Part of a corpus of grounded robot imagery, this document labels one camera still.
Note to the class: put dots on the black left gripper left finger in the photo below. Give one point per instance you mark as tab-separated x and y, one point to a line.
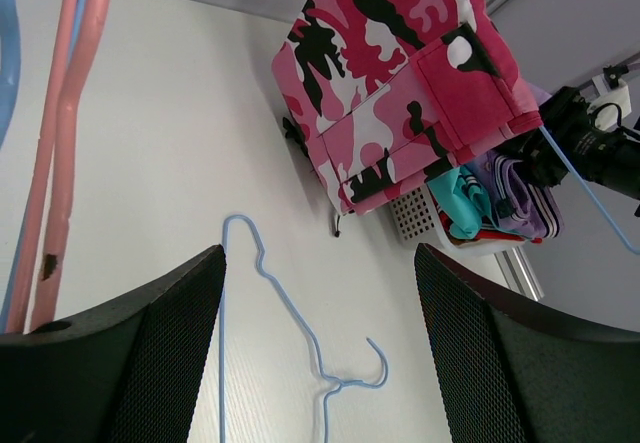
127	370

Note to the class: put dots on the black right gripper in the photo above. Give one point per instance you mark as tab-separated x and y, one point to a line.
609	158

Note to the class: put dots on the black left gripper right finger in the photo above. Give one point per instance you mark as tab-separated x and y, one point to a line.
511	369

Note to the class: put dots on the purple trousers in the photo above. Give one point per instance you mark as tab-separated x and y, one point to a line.
517	205

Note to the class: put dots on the teal trousers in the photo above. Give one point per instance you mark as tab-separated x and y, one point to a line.
450	191

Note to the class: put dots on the red trousers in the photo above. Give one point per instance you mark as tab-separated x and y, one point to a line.
490	232

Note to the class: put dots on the blue hanger with purple trousers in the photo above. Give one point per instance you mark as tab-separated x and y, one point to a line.
276	380

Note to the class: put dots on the white plastic mesh basket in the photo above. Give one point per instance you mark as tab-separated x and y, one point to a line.
419	219

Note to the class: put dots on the pink wire hanger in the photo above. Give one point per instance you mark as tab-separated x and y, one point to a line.
85	42

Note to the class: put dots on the empty light blue hanger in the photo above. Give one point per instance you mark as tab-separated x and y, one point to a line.
587	190

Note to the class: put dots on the pink floral trousers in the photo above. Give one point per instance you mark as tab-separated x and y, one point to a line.
385	95

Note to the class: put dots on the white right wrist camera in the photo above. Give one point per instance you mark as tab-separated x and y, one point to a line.
612	103

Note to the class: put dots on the right aluminium frame post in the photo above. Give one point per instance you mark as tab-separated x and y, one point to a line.
581	57

